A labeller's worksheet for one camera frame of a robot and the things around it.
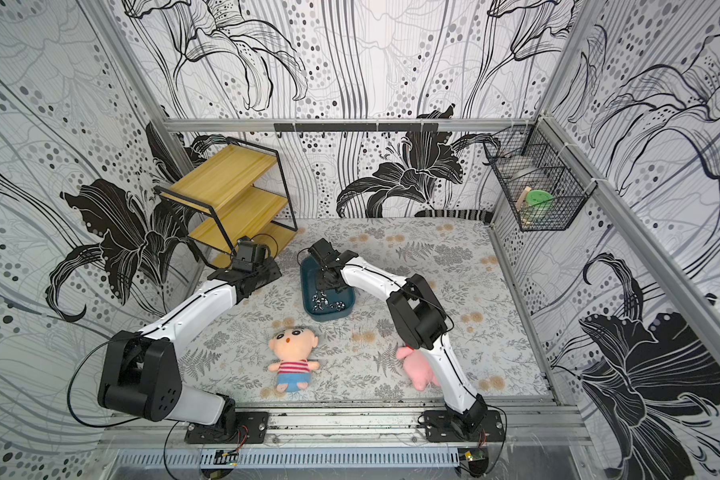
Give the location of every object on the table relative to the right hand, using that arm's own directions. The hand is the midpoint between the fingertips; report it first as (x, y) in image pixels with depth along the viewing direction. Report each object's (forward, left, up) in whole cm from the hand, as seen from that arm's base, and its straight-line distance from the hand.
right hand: (328, 277), depth 98 cm
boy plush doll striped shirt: (-25, +6, +5) cm, 26 cm away
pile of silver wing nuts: (-8, +2, -2) cm, 8 cm away
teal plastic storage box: (-3, +7, -1) cm, 7 cm away
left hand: (-4, +14, +8) cm, 17 cm away
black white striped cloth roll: (+32, -60, -3) cm, 68 cm away
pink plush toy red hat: (-30, -27, +2) cm, 40 cm away
